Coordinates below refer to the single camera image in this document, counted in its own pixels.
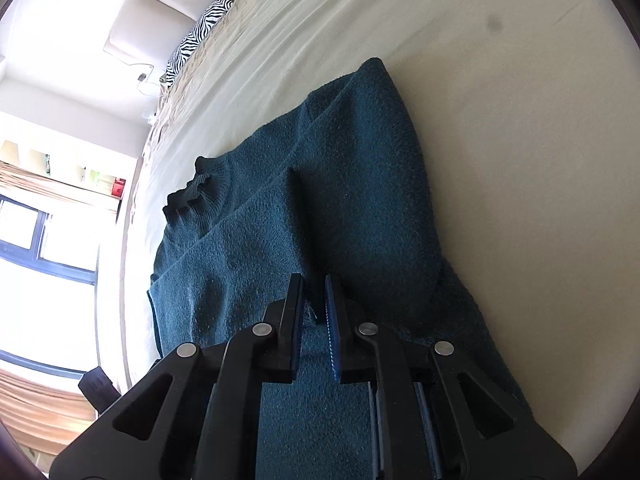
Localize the window with dark frame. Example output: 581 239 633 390
0 193 99 380

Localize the black object beside bed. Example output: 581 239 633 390
77 367 121 410

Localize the dark teal knit sweater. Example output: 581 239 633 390
147 57 534 480

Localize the white headboard cushion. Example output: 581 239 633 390
103 0 201 67

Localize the white bed sheet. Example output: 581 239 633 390
121 0 635 480

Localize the white charger cable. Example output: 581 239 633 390
116 55 166 98

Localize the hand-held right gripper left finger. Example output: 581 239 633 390
49 273 306 480

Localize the beige curtain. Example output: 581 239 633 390
0 160 123 218

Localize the zebra print pillow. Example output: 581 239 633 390
165 0 235 86

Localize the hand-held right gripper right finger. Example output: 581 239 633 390
325 275 579 480

